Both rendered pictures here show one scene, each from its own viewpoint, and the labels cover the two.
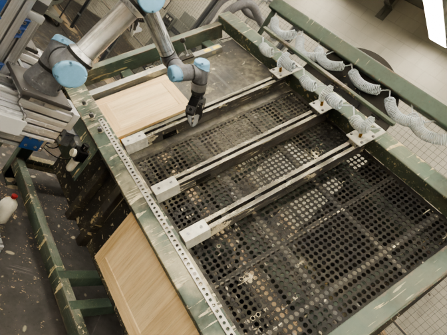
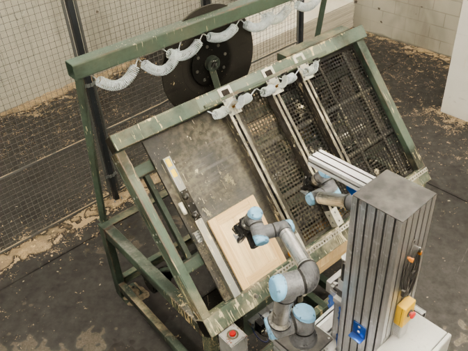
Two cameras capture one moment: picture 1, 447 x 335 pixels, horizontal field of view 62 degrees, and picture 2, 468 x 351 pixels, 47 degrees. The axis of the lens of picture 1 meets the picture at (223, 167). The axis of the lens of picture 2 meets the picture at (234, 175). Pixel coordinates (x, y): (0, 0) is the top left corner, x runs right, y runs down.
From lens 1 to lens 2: 3.81 m
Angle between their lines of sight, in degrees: 67
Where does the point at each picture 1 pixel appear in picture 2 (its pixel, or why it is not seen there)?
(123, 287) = (326, 260)
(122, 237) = not seen: hidden behind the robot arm
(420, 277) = (380, 83)
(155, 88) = (228, 230)
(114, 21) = not seen: hidden behind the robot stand
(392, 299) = (390, 102)
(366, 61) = (213, 21)
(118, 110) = (255, 264)
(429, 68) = not seen: outside the picture
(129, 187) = (334, 242)
